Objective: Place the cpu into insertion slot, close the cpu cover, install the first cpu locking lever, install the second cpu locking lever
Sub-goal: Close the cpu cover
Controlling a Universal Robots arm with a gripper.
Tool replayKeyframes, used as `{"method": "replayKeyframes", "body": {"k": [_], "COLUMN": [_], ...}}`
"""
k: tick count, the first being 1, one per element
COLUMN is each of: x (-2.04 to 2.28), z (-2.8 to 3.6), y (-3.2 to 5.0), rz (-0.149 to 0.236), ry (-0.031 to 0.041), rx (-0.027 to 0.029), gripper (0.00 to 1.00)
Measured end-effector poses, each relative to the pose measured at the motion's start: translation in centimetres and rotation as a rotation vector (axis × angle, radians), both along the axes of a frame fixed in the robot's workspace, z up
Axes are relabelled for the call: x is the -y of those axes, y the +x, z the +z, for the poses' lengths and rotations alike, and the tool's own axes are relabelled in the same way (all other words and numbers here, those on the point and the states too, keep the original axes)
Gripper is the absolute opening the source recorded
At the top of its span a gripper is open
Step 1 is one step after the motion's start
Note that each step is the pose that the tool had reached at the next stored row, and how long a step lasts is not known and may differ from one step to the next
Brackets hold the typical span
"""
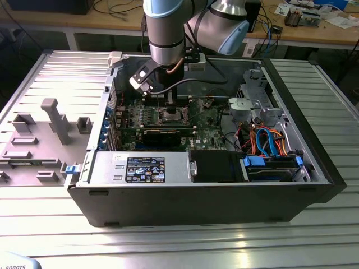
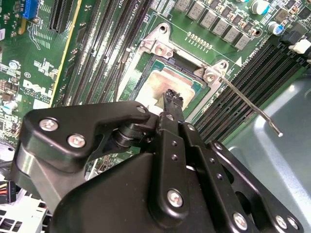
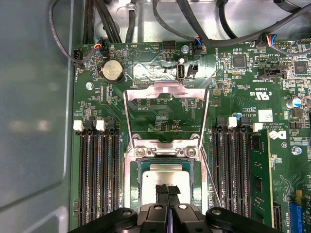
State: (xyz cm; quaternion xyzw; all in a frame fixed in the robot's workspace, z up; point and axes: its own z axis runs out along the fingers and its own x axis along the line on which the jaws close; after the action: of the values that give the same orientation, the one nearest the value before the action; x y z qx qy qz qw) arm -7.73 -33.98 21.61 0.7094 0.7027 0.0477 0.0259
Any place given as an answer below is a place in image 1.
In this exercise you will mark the silver CPU chip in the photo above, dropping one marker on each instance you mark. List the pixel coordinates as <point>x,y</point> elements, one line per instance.
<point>171,116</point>

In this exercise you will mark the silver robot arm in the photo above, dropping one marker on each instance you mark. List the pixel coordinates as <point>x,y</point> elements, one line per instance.
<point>165,28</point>

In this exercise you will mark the black RAM slot bank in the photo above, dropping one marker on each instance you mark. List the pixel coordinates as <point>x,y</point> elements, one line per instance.
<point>152,101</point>
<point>157,127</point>

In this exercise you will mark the CPU socket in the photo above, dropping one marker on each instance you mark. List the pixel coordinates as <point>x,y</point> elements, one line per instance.
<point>183,119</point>

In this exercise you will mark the round coin battery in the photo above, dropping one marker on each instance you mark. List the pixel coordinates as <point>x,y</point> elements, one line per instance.
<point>207,104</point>

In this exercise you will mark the black graphics card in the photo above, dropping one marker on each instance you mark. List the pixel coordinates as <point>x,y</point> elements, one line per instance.
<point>161,138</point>

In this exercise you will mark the green motherboard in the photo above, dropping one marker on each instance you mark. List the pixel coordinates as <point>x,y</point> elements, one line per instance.
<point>207,131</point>

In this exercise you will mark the silver metal drive cage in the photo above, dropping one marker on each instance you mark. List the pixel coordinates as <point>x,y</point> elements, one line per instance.
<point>244,107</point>

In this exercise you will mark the silver power supply unit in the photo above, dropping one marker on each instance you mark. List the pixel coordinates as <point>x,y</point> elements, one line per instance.
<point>174,168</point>

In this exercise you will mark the wooden workbench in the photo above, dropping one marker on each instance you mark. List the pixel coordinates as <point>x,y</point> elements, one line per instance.
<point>84,21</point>

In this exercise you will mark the small black power adapter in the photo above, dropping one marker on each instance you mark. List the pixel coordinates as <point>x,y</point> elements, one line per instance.
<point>276,29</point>

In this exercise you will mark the black open PC case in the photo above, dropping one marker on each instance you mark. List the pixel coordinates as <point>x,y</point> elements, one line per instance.
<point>182,204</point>

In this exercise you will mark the copper finned cooler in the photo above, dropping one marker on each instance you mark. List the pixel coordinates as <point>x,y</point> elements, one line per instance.
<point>293,18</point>

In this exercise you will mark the blue plastic latch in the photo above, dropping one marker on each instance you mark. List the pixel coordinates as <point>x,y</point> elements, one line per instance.
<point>71,170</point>

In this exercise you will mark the black equipment box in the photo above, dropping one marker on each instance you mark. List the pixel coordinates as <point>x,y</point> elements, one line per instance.
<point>47,7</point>

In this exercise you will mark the hard disk in blue carrier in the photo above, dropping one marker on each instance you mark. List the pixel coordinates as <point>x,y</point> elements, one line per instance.
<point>269,175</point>

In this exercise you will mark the grey parts rack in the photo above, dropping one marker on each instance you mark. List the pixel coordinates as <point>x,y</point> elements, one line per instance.
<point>42,145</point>

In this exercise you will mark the small open metal drive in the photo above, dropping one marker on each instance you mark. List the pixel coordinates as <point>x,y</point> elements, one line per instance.
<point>311,19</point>

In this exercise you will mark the white paper sheets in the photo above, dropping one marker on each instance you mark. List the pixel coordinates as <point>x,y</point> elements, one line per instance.
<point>340,22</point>

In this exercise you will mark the pale teach pendant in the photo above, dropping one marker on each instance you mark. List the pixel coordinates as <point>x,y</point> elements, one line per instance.
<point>16,263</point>

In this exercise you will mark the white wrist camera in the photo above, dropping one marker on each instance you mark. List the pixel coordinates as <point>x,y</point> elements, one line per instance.
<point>140,77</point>

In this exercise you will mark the small wrist camera box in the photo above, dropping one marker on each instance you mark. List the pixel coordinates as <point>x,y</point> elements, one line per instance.
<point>197,66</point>

